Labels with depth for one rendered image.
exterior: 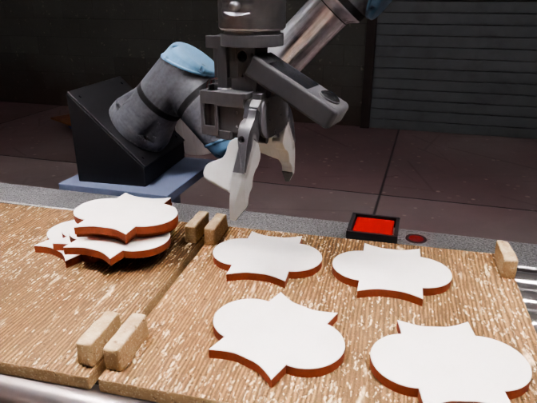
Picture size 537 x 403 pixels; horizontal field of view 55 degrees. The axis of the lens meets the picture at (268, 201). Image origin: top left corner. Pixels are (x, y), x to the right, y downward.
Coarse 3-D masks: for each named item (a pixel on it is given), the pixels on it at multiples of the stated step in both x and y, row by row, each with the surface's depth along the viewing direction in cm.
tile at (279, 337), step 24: (240, 312) 55; (264, 312) 55; (288, 312) 55; (312, 312) 55; (216, 336) 53; (240, 336) 52; (264, 336) 52; (288, 336) 52; (312, 336) 52; (336, 336) 52; (240, 360) 49; (264, 360) 48; (288, 360) 48; (312, 360) 48; (336, 360) 48
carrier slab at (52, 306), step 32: (0, 224) 79; (32, 224) 79; (0, 256) 70; (32, 256) 70; (160, 256) 70; (192, 256) 71; (0, 288) 62; (32, 288) 62; (64, 288) 62; (96, 288) 62; (128, 288) 62; (160, 288) 62; (0, 320) 56; (32, 320) 56; (64, 320) 56; (96, 320) 56; (0, 352) 51; (32, 352) 51; (64, 352) 51; (64, 384) 49
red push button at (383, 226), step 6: (360, 222) 82; (366, 222) 82; (372, 222) 82; (378, 222) 82; (384, 222) 82; (390, 222) 82; (354, 228) 80; (360, 228) 80; (366, 228) 80; (372, 228) 80; (378, 228) 80; (384, 228) 80; (390, 228) 80; (390, 234) 77
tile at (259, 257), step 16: (240, 240) 72; (256, 240) 72; (272, 240) 72; (288, 240) 72; (224, 256) 67; (240, 256) 67; (256, 256) 67; (272, 256) 67; (288, 256) 67; (304, 256) 67; (320, 256) 67; (240, 272) 63; (256, 272) 63; (272, 272) 63; (288, 272) 64; (304, 272) 64
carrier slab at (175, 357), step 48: (336, 240) 74; (192, 288) 62; (240, 288) 62; (288, 288) 62; (336, 288) 62; (480, 288) 62; (192, 336) 53; (384, 336) 53; (480, 336) 53; (528, 336) 53; (144, 384) 47; (192, 384) 47; (240, 384) 47; (288, 384) 47; (336, 384) 47
